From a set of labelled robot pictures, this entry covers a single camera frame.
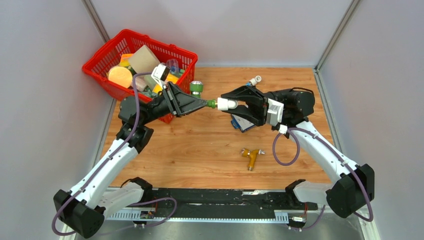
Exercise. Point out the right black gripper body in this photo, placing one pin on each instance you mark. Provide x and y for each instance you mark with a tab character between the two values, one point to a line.
260	111

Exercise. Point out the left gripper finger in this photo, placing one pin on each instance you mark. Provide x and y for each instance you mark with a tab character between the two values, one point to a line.
180	98
183	110

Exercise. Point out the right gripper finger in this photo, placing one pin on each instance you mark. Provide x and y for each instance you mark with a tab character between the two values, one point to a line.
245	113
250	95

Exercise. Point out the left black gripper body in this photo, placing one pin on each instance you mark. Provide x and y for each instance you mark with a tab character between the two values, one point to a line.
164	105

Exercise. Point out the green water faucet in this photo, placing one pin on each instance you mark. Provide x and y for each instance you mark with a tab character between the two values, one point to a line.
196	88

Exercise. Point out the white pipe elbow fitting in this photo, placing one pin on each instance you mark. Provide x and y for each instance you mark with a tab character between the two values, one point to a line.
224	104

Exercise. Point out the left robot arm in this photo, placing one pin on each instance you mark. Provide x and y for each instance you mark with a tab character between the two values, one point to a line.
83	209

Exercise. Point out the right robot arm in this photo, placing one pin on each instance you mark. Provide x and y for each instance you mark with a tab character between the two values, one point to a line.
287	111

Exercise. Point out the razor blister pack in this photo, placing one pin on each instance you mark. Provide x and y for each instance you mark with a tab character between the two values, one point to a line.
241	124

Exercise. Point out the blue faucet with white fitting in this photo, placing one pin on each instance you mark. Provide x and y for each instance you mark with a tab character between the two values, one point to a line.
254	81

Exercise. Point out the pale green soap bar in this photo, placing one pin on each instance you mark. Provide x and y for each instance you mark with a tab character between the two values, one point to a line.
150	82

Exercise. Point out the pink wrapped soap bar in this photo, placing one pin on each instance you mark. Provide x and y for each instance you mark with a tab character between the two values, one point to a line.
140	83

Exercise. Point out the yellow brass faucet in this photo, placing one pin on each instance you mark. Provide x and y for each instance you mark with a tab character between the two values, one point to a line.
252	155

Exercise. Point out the brown cardboard box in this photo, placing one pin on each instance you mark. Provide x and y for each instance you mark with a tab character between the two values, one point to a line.
143	60

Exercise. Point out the orange round sponge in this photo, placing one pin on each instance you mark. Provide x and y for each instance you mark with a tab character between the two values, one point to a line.
120	76

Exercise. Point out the orange packet in basket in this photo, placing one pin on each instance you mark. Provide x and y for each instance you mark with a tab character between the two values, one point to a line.
124	60

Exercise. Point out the red plastic shopping basket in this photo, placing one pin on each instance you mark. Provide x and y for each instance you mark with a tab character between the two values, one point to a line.
128	42

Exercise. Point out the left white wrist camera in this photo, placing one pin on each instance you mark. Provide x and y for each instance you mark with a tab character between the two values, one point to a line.
160	74

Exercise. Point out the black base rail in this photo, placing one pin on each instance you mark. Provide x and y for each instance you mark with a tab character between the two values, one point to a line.
202	203

